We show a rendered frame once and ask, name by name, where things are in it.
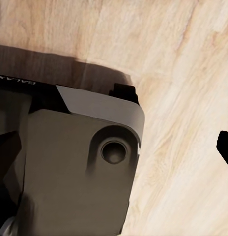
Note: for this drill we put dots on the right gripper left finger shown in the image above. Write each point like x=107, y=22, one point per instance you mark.
x=10, y=147

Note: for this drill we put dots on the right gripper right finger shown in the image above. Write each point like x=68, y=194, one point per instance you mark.
x=222, y=145

